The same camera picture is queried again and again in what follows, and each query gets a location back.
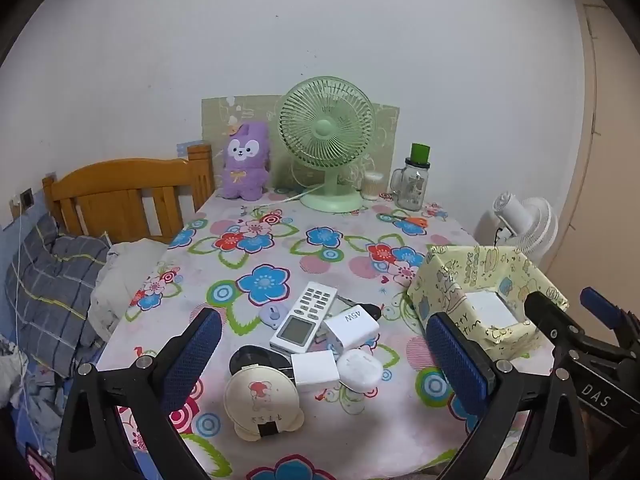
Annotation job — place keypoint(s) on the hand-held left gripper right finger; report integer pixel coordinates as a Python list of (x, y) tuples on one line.
[(457, 365)]

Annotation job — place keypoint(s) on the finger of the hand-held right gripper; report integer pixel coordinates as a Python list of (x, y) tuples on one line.
[(547, 315), (600, 305)]

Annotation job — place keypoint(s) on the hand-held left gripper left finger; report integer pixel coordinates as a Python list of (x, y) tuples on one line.
[(192, 355)]

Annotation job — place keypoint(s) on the black round disc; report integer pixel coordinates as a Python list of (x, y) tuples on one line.
[(255, 355)]

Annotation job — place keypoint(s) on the beige round bear mirror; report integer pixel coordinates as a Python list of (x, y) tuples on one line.
[(260, 395)]

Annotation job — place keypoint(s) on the purple round hook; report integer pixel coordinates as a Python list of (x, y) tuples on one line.
[(274, 316)]

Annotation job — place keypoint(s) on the yellow patterned box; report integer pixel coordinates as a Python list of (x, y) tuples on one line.
[(450, 270)]

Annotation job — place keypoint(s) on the white earbuds case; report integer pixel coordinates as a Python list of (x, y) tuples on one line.
[(360, 367)]

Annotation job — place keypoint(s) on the black car key fob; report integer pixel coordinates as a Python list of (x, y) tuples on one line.
[(372, 310)]

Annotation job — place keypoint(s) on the large white charger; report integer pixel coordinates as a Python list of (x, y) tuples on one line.
[(350, 327)]

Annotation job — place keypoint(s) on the small white cube charger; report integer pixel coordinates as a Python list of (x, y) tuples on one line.
[(315, 370)]

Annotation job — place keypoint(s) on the white remote control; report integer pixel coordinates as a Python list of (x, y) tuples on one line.
[(310, 305)]

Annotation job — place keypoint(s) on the white standing fan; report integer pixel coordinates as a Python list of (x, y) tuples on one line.
[(530, 225)]

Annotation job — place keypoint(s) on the white crumpled cloth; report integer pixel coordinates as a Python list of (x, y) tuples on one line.
[(125, 270)]

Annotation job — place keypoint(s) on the beige door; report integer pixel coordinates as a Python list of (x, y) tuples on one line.
[(610, 160)]

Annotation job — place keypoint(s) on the orange scissors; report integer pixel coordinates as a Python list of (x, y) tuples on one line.
[(417, 221)]

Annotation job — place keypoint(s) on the grey plaid quilt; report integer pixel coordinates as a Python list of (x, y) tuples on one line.
[(50, 280)]

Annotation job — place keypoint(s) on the floral tablecloth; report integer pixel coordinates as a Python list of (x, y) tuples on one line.
[(320, 240)]

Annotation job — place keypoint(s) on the grey clothes heap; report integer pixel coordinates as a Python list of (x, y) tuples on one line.
[(20, 375)]

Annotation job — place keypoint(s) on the glass jar with green lid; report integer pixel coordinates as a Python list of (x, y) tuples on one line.
[(412, 190)]

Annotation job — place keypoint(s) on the purple plush toy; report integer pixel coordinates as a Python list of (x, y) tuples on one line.
[(245, 170)]

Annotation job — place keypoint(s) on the cotton swab container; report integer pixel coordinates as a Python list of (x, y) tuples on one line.
[(372, 187)]

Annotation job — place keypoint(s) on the wooden bed headboard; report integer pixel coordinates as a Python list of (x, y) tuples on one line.
[(100, 180)]

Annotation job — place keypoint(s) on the green patterned board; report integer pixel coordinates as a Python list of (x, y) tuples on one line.
[(220, 115)]

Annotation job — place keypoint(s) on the green desk fan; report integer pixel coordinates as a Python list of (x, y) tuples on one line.
[(325, 127)]

